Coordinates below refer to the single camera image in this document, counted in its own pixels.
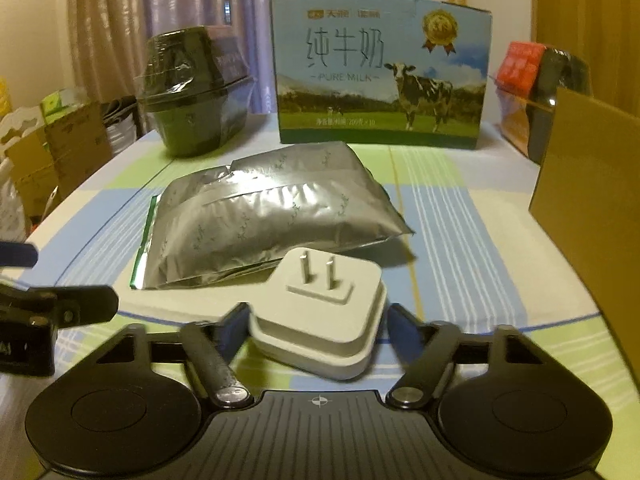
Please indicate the white plastic bag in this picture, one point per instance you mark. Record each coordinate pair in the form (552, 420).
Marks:
(12, 217)

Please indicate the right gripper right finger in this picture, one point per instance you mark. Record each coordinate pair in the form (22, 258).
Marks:
(425, 350)

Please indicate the silver foil pouch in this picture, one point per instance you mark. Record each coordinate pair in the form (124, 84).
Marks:
(236, 219)

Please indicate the brown cardboard box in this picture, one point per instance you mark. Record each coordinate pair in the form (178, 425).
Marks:
(587, 201)

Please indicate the red packaged box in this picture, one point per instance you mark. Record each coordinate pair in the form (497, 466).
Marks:
(514, 81)

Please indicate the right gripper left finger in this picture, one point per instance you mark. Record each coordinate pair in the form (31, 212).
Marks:
(210, 347)

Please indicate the cardboard boxes beside table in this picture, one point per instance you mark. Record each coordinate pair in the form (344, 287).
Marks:
(49, 150)

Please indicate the blue milk carton box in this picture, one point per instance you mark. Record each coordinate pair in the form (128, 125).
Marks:
(406, 72)

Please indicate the dark wrapped bowl container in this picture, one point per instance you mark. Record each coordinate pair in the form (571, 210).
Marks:
(195, 88)

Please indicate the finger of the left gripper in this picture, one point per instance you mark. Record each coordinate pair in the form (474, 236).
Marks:
(17, 255)

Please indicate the white power adapter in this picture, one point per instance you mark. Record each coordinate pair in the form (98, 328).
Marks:
(320, 312)

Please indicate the wooden door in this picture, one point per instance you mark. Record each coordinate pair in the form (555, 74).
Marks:
(604, 34)

